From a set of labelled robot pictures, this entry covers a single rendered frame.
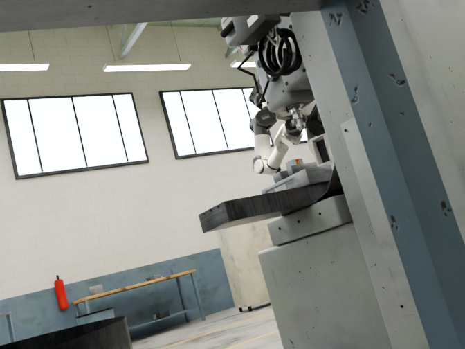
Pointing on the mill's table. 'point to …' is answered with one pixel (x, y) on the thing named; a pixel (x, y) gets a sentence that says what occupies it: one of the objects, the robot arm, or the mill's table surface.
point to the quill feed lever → (266, 89)
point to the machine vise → (302, 177)
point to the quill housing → (277, 98)
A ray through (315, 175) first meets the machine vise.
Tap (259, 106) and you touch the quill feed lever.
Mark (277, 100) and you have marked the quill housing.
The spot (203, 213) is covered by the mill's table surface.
